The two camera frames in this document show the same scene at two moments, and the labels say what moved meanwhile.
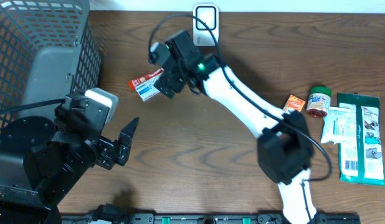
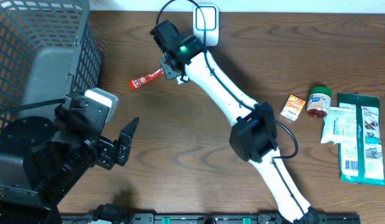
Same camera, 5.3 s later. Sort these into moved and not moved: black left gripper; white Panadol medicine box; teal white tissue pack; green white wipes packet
Moved: white Panadol medicine box
Not moved: black left gripper; green white wipes packet; teal white tissue pack
